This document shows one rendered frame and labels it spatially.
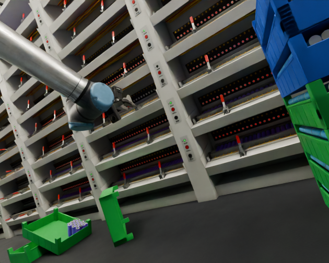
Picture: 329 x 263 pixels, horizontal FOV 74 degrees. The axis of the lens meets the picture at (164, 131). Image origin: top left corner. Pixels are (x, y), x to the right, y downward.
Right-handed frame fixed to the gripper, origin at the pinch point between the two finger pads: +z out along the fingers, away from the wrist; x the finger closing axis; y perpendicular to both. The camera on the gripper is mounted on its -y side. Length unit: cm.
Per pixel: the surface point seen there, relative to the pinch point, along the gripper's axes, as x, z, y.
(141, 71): -10.8, 0.5, 16.5
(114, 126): 19.0, 5.1, -2.6
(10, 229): 185, 17, -45
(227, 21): -57, 1, 15
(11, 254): 76, -26, -57
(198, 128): -29.3, 8.9, -20.7
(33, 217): 134, 14, -40
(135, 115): 2.1, 5.0, -2.5
